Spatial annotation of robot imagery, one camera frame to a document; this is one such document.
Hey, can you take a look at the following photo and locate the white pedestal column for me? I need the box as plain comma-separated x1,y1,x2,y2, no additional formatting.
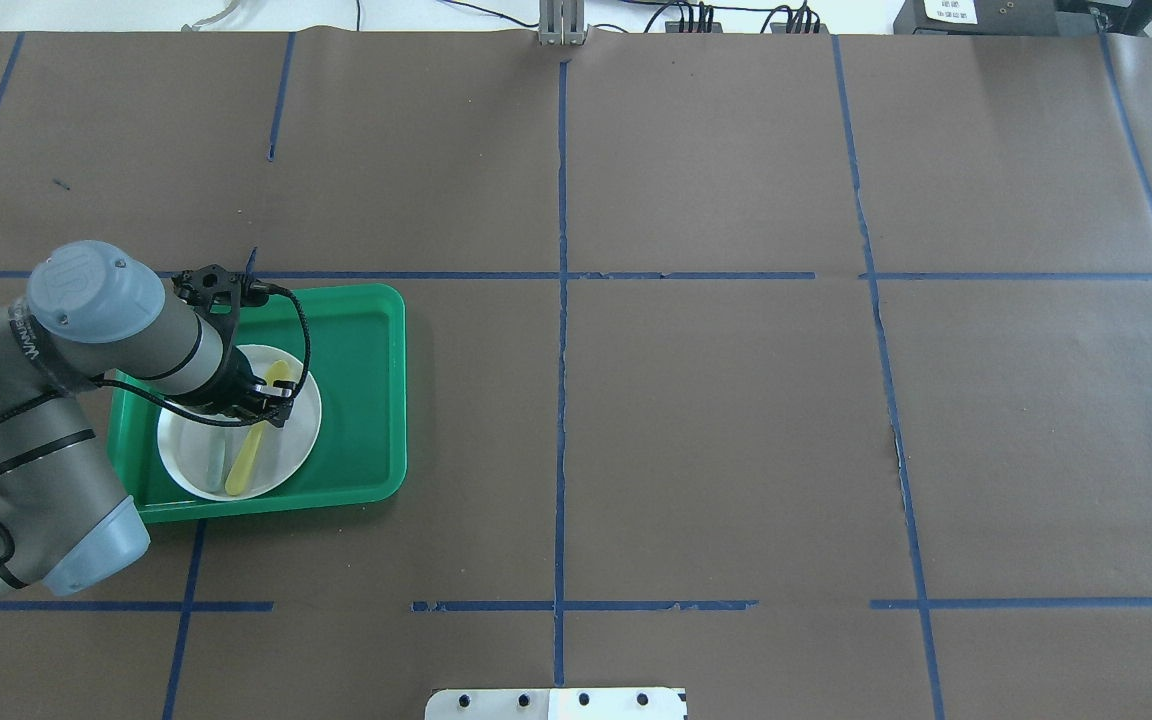
424,685,689,719

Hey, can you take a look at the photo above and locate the aluminium frame post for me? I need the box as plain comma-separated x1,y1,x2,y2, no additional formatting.
538,0,588,47

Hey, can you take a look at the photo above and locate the white round plate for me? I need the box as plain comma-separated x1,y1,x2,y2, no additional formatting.
157,374,323,502

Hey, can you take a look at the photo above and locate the black computer box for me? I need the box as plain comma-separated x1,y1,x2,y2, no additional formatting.
892,1,1100,37

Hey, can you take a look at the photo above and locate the translucent plastic fork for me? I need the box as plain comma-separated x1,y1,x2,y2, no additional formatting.
200,429,227,495

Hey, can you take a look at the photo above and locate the green plastic tray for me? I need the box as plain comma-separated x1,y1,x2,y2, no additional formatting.
108,285,407,524

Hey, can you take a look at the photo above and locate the yellow plastic spoon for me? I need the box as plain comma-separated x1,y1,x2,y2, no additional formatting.
223,359,294,497

